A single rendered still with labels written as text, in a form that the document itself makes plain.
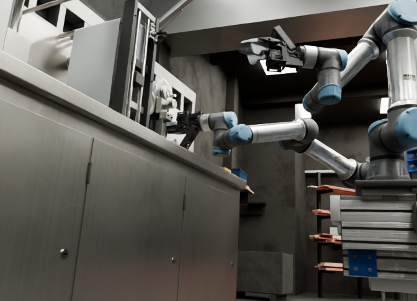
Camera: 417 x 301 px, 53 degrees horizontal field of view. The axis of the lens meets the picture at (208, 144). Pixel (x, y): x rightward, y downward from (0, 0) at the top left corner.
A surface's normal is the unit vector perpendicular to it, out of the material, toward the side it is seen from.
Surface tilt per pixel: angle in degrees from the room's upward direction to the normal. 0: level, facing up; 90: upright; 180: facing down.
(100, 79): 90
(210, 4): 90
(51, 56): 90
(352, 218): 90
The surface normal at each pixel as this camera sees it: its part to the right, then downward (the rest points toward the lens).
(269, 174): -0.32, -0.28
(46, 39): 0.89, -0.07
